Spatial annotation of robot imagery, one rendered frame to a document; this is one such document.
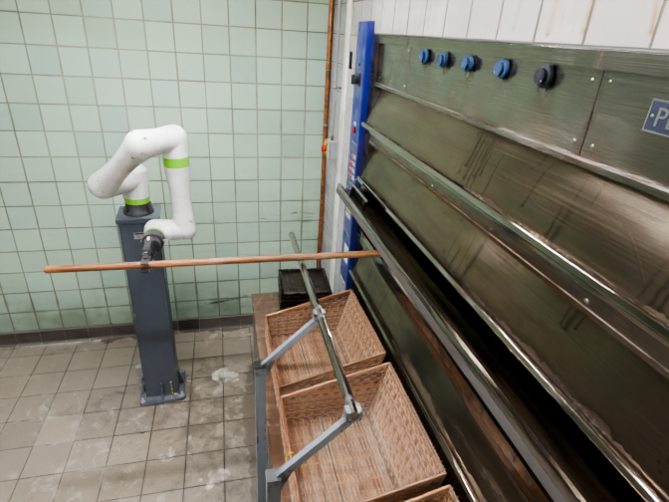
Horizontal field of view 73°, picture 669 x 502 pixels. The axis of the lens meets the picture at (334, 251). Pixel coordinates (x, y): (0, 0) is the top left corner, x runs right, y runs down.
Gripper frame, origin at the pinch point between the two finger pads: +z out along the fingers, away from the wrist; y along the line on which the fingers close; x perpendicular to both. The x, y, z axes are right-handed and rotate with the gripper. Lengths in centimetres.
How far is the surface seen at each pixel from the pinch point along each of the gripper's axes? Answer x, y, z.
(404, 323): -102, 15, 34
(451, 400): -102, 16, 77
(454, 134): -102, -64, 47
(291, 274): -69, 42, -59
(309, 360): -71, 61, -3
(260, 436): -42, 61, 42
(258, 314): -48, 62, -49
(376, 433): -90, 60, 49
